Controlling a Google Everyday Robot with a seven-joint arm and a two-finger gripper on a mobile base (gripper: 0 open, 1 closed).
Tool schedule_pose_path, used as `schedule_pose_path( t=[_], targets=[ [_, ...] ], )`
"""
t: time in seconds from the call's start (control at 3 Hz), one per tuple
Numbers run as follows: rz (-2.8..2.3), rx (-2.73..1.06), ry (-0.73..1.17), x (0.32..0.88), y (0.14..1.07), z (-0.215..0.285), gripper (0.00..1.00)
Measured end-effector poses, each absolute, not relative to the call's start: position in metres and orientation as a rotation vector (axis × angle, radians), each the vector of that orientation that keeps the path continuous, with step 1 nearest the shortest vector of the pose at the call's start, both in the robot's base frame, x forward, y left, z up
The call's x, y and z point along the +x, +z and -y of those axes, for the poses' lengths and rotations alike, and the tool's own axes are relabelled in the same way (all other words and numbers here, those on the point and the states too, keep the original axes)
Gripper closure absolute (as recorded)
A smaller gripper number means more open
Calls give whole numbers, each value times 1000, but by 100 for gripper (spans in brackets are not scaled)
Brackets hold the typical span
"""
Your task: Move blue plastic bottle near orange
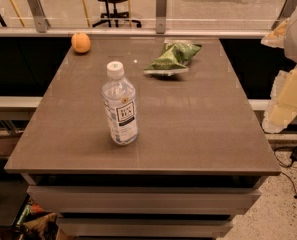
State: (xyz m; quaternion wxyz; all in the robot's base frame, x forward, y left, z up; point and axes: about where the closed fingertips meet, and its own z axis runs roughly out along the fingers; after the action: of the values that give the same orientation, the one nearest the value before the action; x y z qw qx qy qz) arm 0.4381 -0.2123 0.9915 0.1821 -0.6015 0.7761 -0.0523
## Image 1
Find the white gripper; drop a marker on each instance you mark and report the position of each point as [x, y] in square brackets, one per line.
[283, 105]

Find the clear plastic water bottle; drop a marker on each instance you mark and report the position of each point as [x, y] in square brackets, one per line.
[119, 97]

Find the green chip bag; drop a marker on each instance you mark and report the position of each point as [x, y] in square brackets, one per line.
[174, 58]

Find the yellow wooden stick right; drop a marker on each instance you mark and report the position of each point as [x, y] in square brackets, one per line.
[130, 13]

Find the yellow wooden stick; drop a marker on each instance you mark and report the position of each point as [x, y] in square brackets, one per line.
[84, 4]
[130, 13]
[18, 13]

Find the black office chair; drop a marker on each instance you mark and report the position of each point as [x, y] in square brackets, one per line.
[115, 2]

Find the orange fruit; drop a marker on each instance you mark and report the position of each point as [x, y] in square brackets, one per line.
[81, 42]

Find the yellow wooden stick middle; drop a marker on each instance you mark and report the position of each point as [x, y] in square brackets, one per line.
[84, 4]

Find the upper grey drawer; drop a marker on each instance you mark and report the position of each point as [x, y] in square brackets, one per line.
[139, 200]

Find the grey drawer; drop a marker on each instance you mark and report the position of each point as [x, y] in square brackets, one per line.
[139, 200]
[144, 228]

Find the lower grey drawer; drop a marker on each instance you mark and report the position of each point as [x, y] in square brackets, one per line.
[144, 228]

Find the yellow wooden stick left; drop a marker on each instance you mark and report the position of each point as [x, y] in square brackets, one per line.
[18, 13]

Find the clutter pile under table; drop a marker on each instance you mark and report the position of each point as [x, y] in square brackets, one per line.
[33, 224]

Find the right metal railing bracket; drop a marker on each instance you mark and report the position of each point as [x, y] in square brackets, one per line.
[288, 8]

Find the metal railing bracket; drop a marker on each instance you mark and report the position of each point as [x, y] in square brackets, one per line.
[288, 8]
[40, 21]
[161, 9]

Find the middle metal railing bracket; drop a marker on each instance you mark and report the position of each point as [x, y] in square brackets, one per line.
[161, 9]

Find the left metal railing bracket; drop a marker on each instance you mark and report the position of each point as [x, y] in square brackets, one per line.
[40, 21]

